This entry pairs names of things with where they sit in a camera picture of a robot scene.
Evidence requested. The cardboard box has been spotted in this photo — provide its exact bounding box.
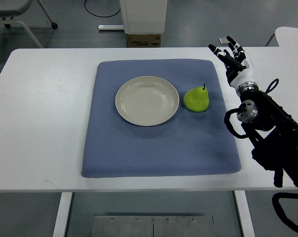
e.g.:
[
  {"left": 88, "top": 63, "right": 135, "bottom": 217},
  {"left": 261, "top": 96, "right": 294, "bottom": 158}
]
[{"left": 126, "top": 34, "right": 161, "bottom": 48}]

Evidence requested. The white rolling chair frame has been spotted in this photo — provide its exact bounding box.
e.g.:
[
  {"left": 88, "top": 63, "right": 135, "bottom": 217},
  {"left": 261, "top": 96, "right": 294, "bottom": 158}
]
[{"left": 0, "top": 0, "right": 59, "bottom": 49}]

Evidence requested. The white pedestal column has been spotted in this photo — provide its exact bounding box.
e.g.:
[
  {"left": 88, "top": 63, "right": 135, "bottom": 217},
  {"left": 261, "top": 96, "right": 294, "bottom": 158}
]
[{"left": 119, "top": 0, "right": 167, "bottom": 35}]

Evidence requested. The green pear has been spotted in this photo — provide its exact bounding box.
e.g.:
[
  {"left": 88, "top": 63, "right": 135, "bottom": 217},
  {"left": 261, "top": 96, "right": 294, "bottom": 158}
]
[{"left": 184, "top": 84, "right": 209, "bottom": 113}]

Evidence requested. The cream round plate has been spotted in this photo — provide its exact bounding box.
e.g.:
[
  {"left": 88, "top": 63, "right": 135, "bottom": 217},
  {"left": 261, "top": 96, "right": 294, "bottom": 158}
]
[{"left": 115, "top": 76, "right": 180, "bottom": 126}]

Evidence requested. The silver floor rail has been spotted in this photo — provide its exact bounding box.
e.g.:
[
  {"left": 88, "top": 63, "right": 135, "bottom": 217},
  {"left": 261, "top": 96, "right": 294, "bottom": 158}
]
[{"left": 98, "top": 25, "right": 124, "bottom": 31}]

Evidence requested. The white table leg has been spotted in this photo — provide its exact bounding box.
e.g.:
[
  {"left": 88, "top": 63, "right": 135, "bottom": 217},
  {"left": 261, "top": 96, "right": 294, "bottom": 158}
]
[
  {"left": 234, "top": 191, "right": 255, "bottom": 237},
  {"left": 52, "top": 192, "right": 73, "bottom": 237}
]

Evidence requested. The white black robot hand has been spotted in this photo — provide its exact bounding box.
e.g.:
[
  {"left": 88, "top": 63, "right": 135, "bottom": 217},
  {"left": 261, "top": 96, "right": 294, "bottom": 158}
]
[{"left": 208, "top": 36, "right": 254, "bottom": 90}]

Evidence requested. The white right table leg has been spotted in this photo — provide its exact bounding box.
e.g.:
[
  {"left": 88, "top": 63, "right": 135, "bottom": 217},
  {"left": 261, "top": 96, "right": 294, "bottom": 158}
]
[{"left": 234, "top": 191, "right": 255, "bottom": 237}]

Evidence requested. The blue textured mat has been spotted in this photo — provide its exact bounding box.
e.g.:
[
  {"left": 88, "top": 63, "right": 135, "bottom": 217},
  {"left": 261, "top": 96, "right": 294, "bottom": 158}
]
[{"left": 81, "top": 59, "right": 241, "bottom": 178}]

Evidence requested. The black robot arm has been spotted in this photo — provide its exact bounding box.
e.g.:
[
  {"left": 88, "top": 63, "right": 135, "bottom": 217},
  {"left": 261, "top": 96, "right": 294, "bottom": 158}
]
[{"left": 224, "top": 79, "right": 298, "bottom": 233}]

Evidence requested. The white round side table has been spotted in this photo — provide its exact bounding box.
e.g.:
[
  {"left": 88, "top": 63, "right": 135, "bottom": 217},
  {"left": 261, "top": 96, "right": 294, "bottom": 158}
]
[{"left": 265, "top": 27, "right": 298, "bottom": 47}]

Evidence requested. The grey floor outlet plate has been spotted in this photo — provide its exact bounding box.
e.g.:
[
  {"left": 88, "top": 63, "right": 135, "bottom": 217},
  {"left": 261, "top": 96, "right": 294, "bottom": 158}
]
[{"left": 218, "top": 38, "right": 229, "bottom": 45}]

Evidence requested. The black floor cable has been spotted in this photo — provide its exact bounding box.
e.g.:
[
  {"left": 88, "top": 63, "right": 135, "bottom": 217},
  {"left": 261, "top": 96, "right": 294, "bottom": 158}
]
[{"left": 84, "top": 0, "right": 121, "bottom": 18}]

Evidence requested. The white left table leg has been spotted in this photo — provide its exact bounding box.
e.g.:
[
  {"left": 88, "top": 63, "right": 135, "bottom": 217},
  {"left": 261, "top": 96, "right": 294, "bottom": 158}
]
[{"left": 52, "top": 192, "right": 73, "bottom": 237}]

